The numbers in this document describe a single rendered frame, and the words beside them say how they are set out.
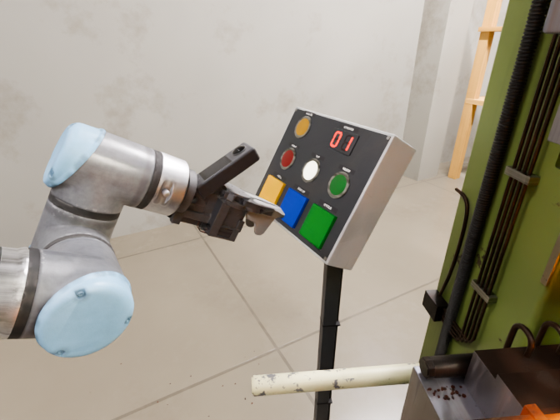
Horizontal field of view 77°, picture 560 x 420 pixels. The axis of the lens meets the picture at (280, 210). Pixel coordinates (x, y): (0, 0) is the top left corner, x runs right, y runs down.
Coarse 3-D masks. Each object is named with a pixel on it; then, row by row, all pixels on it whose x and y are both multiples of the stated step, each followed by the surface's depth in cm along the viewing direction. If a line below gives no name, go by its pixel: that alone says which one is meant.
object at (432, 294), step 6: (426, 294) 83; (432, 294) 82; (426, 300) 83; (432, 300) 80; (438, 300) 80; (444, 300) 80; (426, 306) 83; (432, 306) 80; (438, 306) 78; (444, 306) 78; (432, 312) 80; (438, 312) 79; (432, 318) 80; (438, 318) 80
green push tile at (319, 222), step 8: (312, 208) 75; (320, 208) 73; (312, 216) 74; (320, 216) 72; (328, 216) 71; (336, 216) 71; (304, 224) 75; (312, 224) 74; (320, 224) 72; (328, 224) 70; (304, 232) 75; (312, 232) 73; (320, 232) 71; (328, 232) 70; (312, 240) 72; (320, 240) 71; (320, 248) 71
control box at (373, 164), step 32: (288, 128) 90; (320, 128) 81; (352, 128) 73; (320, 160) 78; (352, 160) 71; (384, 160) 66; (256, 192) 94; (320, 192) 75; (352, 192) 68; (384, 192) 69; (352, 224) 68; (320, 256) 71; (352, 256) 72
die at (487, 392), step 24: (480, 360) 46; (504, 360) 46; (528, 360) 46; (552, 360) 46; (480, 384) 47; (504, 384) 42; (528, 384) 42; (552, 384) 42; (480, 408) 47; (504, 408) 42; (552, 408) 38
